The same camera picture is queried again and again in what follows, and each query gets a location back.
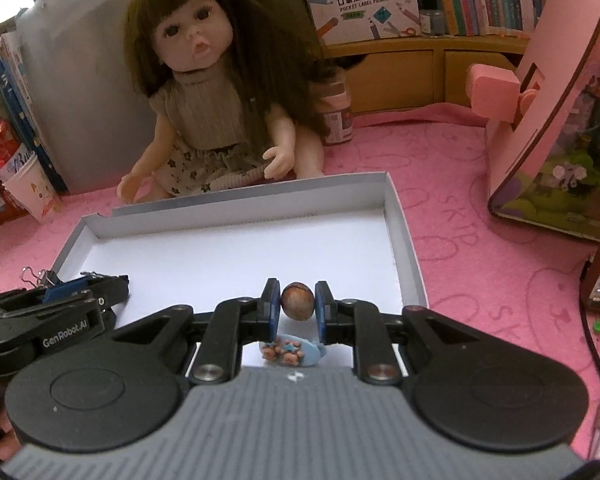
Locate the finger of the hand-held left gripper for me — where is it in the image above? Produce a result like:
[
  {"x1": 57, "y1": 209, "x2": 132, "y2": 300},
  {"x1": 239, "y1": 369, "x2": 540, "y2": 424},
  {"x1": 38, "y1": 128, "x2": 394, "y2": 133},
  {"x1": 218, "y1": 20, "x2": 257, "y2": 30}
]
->
[{"x1": 42, "y1": 273, "x2": 132, "y2": 322}]

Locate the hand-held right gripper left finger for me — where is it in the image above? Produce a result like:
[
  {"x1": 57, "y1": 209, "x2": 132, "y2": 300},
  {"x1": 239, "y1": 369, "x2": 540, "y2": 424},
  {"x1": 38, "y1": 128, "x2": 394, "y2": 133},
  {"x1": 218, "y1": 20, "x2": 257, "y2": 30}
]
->
[{"x1": 111, "y1": 277, "x2": 282, "y2": 387}]

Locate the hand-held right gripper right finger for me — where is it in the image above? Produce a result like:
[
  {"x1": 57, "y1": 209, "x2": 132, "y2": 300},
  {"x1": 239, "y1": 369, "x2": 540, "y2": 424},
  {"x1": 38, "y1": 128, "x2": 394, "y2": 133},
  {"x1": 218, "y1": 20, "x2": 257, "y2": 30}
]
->
[{"x1": 314, "y1": 280, "x2": 487, "y2": 387}]

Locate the brown walnut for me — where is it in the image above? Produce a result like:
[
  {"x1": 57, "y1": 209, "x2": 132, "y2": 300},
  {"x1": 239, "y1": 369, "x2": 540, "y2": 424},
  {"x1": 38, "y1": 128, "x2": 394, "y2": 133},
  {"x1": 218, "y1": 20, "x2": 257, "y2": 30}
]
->
[{"x1": 280, "y1": 282, "x2": 314, "y2": 321}]

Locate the black binder clip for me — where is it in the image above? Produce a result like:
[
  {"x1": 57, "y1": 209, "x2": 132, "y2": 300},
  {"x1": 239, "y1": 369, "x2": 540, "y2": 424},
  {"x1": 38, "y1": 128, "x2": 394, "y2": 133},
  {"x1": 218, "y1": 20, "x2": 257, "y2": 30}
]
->
[{"x1": 21, "y1": 266, "x2": 64, "y2": 291}]

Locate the grey cardboard box tray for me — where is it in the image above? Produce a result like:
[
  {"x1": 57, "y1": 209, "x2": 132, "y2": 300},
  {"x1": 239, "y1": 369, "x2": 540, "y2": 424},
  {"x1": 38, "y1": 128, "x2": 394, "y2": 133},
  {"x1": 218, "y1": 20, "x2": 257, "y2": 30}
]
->
[{"x1": 50, "y1": 171, "x2": 429, "y2": 377}]

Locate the person's left hand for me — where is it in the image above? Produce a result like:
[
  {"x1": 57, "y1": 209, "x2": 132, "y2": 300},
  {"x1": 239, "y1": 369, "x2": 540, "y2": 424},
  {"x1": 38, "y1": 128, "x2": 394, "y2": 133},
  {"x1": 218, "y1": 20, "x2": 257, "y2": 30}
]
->
[{"x1": 0, "y1": 411, "x2": 22, "y2": 464}]

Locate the white paper cup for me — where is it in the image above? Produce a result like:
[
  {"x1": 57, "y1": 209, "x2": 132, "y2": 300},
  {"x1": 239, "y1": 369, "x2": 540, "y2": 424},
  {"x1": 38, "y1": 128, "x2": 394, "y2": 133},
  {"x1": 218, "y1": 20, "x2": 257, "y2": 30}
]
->
[{"x1": 0, "y1": 160, "x2": 64, "y2": 224}]

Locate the pink embossed table cloth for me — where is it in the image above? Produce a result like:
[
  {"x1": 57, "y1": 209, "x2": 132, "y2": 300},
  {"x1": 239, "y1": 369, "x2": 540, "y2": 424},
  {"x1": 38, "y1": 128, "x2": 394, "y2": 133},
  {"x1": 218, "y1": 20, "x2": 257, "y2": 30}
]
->
[{"x1": 0, "y1": 102, "x2": 600, "y2": 462}]

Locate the pink labelled jar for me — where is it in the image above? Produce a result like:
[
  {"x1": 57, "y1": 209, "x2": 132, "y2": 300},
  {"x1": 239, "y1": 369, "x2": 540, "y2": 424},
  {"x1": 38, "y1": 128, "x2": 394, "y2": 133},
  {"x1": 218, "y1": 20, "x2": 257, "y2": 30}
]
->
[{"x1": 316, "y1": 72, "x2": 355, "y2": 147}]

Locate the long-haired baby doll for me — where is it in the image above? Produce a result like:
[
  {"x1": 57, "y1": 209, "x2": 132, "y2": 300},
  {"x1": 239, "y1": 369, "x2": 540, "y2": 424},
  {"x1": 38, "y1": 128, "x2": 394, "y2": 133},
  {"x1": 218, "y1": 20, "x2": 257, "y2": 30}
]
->
[{"x1": 117, "y1": 0, "x2": 349, "y2": 206}]

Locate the wooden drawer organizer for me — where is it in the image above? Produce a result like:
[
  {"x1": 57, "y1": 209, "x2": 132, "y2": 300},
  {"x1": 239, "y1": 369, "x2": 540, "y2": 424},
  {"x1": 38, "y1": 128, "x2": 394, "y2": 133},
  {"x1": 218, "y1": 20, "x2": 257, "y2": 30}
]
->
[{"x1": 325, "y1": 35, "x2": 537, "y2": 117}]

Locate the pink wooden toy house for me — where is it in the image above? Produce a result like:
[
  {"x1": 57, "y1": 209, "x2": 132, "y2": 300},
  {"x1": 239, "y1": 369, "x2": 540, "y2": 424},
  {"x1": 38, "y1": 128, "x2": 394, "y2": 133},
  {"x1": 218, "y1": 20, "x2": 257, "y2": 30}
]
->
[{"x1": 467, "y1": 0, "x2": 600, "y2": 244}]

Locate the small grey cylinder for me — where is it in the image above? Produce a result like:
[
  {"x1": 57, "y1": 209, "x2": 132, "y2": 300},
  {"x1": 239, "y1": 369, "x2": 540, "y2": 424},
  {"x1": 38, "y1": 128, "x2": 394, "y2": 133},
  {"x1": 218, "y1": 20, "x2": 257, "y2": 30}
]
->
[{"x1": 422, "y1": 9, "x2": 446, "y2": 37}]

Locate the white pencil-print box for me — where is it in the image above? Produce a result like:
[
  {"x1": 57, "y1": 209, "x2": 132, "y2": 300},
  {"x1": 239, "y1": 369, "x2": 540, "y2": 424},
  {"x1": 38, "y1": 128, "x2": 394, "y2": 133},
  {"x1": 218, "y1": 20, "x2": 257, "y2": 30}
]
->
[{"x1": 299, "y1": 0, "x2": 421, "y2": 46}]

